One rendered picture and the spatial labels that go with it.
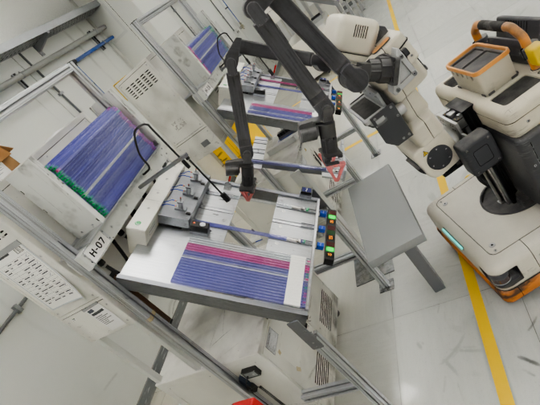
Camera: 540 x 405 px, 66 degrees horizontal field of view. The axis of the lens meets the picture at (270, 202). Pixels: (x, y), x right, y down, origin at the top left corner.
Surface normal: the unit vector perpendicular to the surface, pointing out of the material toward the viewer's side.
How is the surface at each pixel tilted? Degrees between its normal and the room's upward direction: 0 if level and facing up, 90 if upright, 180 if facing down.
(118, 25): 90
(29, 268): 89
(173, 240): 45
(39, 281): 92
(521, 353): 0
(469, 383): 0
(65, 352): 89
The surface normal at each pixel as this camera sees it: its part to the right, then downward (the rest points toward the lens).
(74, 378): 0.77, -0.42
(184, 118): -0.15, 0.61
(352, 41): 0.11, 0.43
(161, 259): 0.11, -0.77
